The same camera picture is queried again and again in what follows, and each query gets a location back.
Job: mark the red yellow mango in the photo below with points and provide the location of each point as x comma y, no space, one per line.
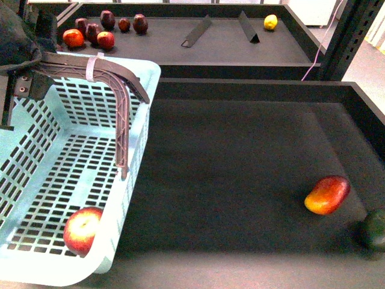
327,195

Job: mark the black triangular divider bar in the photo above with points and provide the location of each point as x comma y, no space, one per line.
247,28

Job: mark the dark red apple behind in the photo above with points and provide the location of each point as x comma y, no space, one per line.
81,24

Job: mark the dark red apple rear right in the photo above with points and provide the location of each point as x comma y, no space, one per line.
140,24

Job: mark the red apple front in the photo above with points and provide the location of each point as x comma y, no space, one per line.
106,40

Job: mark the light blue plastic basket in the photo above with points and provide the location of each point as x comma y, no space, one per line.
59,158

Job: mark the small dark red apple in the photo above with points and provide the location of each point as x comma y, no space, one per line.
124,25

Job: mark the black metal rack post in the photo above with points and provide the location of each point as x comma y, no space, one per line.
356,20

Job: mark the white zip tie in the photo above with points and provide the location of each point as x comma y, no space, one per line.
89,70

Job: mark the black display tray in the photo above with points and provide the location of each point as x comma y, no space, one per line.
212,40
218,201

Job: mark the red yellow apple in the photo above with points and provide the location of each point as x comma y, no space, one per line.
80,230

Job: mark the dark red apple middle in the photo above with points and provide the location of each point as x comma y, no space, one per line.
91,32

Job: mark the near black display tray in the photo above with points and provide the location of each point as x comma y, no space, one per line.
218,201

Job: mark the dark green avocado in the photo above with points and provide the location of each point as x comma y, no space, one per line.
372,231

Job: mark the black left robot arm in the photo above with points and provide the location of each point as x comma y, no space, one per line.
22,46

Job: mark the dark red apple rear left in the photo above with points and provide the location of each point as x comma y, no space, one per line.
107,20

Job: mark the grey basket handle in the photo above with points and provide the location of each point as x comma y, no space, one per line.
119,79

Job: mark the far black display tray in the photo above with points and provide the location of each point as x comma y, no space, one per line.
212,40

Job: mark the yellow lemon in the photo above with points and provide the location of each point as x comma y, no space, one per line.
270,22

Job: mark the orange red tomato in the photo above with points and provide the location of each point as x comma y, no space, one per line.
73,38

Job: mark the flat black divider bar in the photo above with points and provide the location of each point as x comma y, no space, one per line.
197,32

